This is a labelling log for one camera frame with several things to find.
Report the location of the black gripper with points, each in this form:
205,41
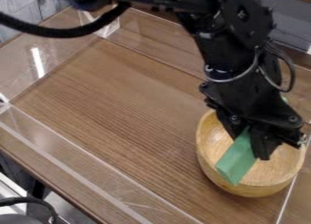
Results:
246,97

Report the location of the green rectangular block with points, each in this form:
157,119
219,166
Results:
238,159

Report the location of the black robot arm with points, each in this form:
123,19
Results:
231,29

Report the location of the light brown wooden bowl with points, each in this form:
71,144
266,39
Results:
269,176

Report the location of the black metal base with bolt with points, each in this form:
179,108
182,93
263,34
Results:
27,214

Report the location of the clear acrylic tray wall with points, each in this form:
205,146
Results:
102,118

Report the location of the clear acrylic corner bracket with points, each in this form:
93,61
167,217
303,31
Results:
105,30

